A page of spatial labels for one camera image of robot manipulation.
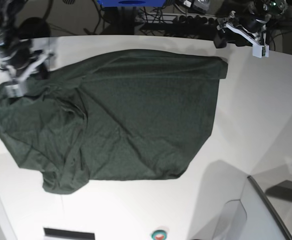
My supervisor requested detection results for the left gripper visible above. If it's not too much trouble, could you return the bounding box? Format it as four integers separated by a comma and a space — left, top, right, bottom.
213, 13, 271, 49

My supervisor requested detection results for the blue box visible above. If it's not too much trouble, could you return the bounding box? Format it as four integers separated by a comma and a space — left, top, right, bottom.
97, 0, 166, 7

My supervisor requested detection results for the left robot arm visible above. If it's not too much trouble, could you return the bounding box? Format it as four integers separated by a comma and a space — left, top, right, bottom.
214, 0, 288, 51

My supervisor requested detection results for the red green emergency button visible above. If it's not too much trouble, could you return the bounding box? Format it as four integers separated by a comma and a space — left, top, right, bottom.
151, 229, 167, 240

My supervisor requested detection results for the dark green t-shirt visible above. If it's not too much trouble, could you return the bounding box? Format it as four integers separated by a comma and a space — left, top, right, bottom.
0, 49, 228, 195

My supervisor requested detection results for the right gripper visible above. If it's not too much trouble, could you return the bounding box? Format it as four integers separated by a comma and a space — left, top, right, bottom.
0, 26, 36, 72

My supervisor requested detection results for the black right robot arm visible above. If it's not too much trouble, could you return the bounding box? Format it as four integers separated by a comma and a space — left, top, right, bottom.
0, 0, 31, 71

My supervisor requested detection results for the black power strip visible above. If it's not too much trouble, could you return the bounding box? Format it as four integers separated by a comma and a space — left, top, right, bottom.
176, 15, 218, 26

